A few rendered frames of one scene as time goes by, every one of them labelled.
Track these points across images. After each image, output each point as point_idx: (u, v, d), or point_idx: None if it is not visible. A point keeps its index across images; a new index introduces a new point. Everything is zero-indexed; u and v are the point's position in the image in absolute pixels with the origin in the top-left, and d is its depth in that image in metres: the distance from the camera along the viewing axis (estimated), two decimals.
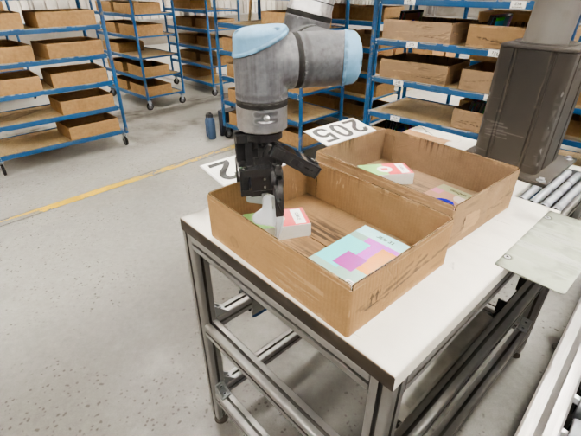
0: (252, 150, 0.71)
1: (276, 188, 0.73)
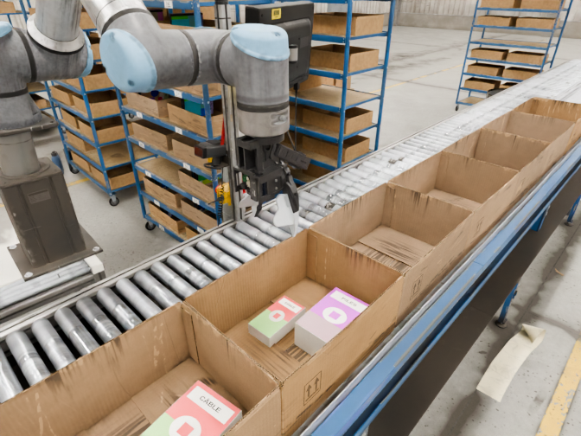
0: (262, 154, 0.70)
1: (289, 184, 0.74)
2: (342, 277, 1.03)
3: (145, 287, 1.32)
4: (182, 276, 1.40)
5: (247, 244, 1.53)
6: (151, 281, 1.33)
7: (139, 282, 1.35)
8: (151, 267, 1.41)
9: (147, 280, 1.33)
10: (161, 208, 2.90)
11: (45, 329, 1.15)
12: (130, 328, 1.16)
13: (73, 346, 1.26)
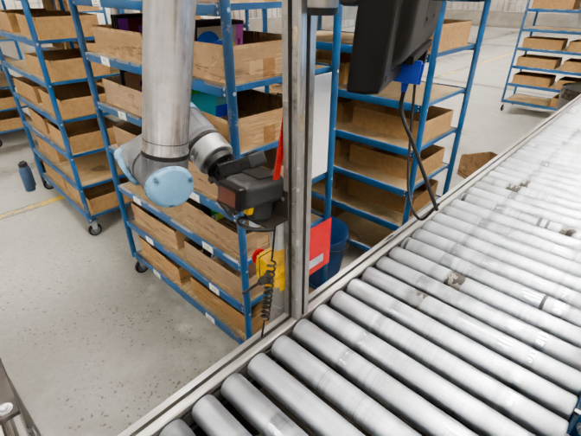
0: (217, 181, 0.89)
1: None
2: None
3: None
4: None
5: (328, 387, 0.73)
6: None
7: None
8: None
9: None
10: None
11: None
12: None
13: None
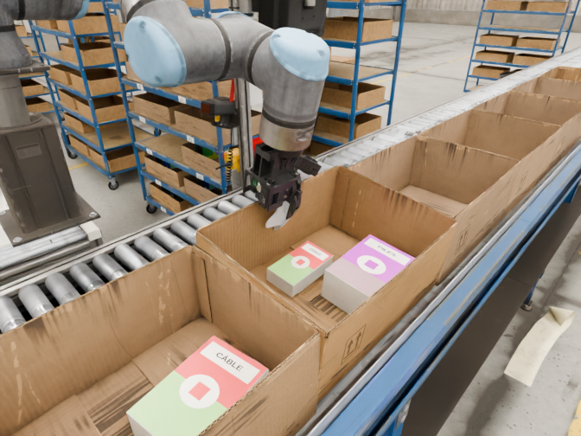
0: (278, 164, 0.68)
1: (296, 199, 0.74)
2: (376, 224, 0.89)
3: (147, 253, 1.19)
4: (188, 243, 1.27)
5: None
6: (154, 246, 1.19)
7: (140, 248, 1.22)
8: (154, 234, 1.28)
9: (150, 246, 1.20)
10: (162, 190, 2.76)
11: (34, 294, 1.01)
12: None
13: None
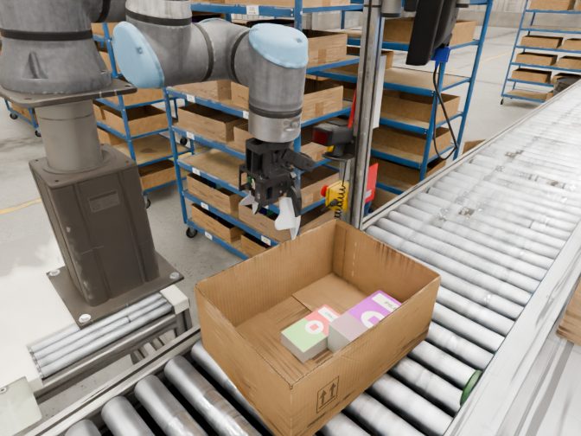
0: (270, 158, 0.69)
1: (293, 189, 0.73)
2: (372, 274, 0.93)
3: None
4: None
5: None
6: None
7: None
8: None
9: None
10: (206, 213, 2.45)
11: (128, 419, 0.70)
12: None
13: (160, 432, 0.81)
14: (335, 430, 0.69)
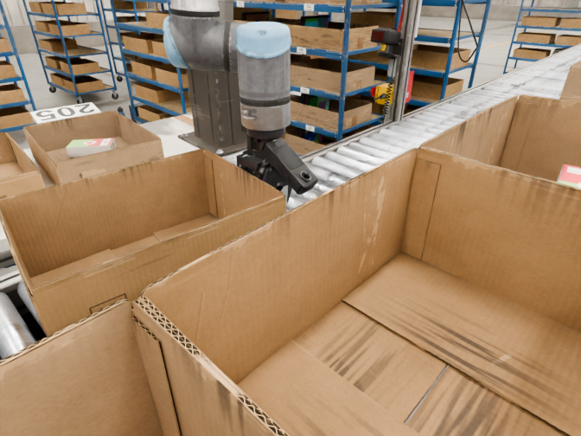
0: (251, 142, 0.75)
1: None
2: (238, 208, 0.83)
3: None
4: (376, 149, 1.34)
5: (423, 136, 1.47)
6: None
7: None
8: (339, 150, 1.35)
9: None
10: None
11: None
12: None
13: None
14: None
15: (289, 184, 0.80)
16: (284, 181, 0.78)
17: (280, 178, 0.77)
